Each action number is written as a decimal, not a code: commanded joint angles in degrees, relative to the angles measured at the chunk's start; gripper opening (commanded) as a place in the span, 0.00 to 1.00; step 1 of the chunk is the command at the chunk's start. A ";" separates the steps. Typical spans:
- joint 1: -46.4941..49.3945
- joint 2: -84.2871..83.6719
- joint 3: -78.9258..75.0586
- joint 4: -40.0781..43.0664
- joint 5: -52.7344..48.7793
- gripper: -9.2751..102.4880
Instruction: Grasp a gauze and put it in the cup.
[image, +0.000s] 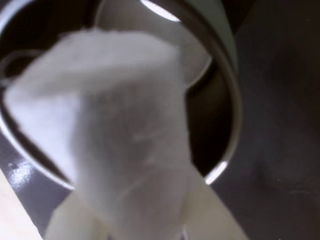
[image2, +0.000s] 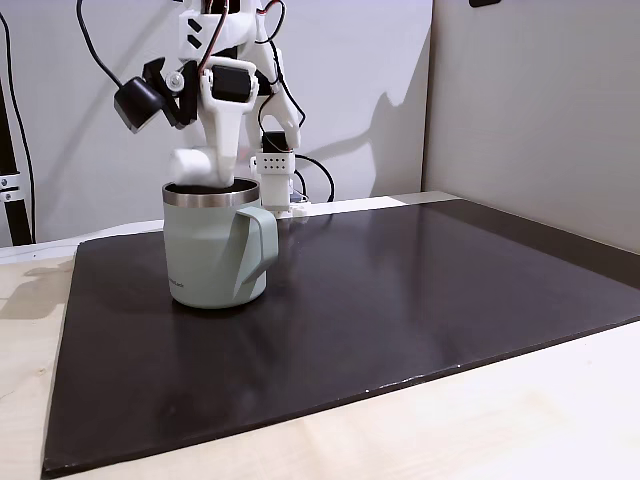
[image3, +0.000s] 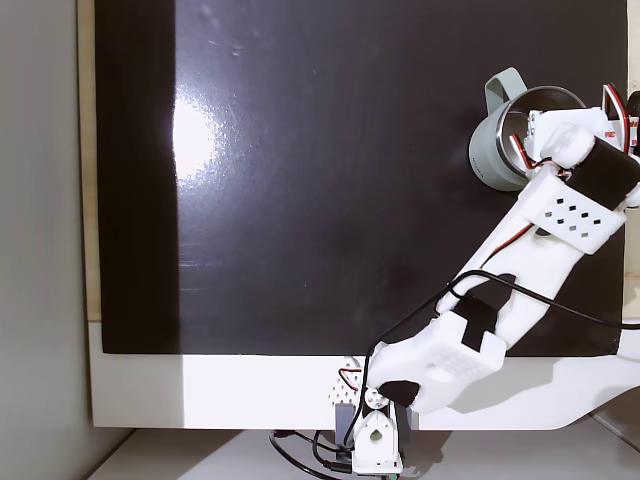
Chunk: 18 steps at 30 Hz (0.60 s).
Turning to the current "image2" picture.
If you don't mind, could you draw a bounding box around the sage green steel-rimmed mug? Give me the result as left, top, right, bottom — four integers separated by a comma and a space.
161, 177, 280, 310

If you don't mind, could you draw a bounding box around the black table mat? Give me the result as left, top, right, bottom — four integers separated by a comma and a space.
40, 198, 640, 477

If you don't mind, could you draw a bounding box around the black camera box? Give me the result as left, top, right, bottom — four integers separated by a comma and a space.
112, 56, 199, 135

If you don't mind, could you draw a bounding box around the black camera cable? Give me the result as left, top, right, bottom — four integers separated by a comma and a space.
75, 0, 124, 91

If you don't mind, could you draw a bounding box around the thin black hanging cable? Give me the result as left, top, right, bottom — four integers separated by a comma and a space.
0, 9, 37, 244

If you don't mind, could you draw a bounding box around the black stand with white bracket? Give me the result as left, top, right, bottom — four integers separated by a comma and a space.
0, 74, 34, 247

